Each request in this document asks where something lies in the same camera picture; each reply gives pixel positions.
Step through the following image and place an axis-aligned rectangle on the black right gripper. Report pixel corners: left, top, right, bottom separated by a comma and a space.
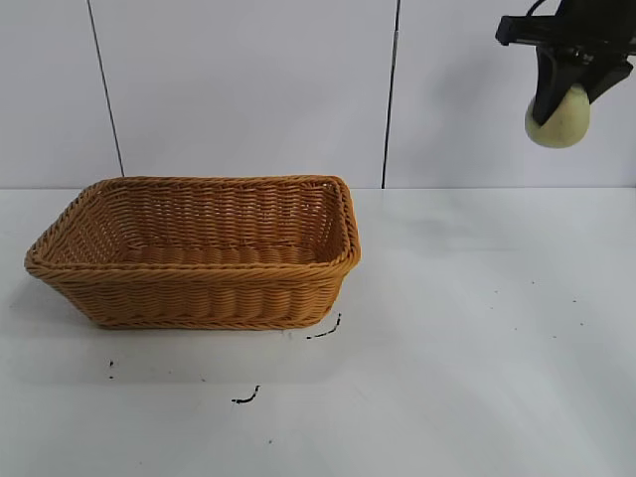
494, 0, 636, 126

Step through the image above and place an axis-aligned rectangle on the pale yellow egg yolk pastry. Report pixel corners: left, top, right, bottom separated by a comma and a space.
524, 82, 593, 147

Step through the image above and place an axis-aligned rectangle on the brown woven wicker basket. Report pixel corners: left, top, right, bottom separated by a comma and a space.
24, 173, 364, 331

